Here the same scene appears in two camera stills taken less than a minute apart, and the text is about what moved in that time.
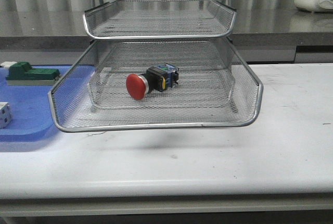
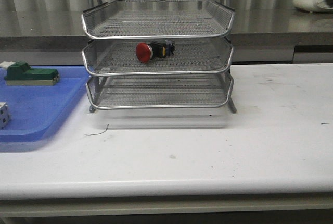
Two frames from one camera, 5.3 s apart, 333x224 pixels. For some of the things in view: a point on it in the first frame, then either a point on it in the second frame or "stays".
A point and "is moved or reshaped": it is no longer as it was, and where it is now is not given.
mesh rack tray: x=159 y=19 stays
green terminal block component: x=21 y=74 stays
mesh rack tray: x=214 y=88 is moved or reshaped
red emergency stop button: x=157 y=78 to x=163 y=48
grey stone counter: x=254 y=29 stays
